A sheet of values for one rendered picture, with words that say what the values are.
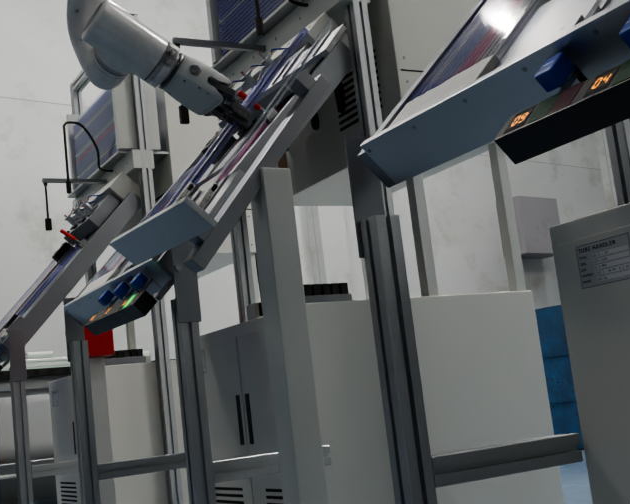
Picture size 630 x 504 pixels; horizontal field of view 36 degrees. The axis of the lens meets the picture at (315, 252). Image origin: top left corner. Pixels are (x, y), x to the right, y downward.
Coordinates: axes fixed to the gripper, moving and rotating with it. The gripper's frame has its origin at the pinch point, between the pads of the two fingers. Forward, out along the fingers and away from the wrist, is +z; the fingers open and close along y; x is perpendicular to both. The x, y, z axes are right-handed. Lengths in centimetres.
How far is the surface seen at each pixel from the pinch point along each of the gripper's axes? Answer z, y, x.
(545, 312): 276, 236, -146
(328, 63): 20.1, 22.4, -38.3
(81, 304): 7, 80, 23
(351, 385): 54, 22, 27
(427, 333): 68, 22, 7
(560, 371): 294, 232, -118
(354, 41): 23, 20, -46
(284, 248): 17.2, -3.0, 19.5
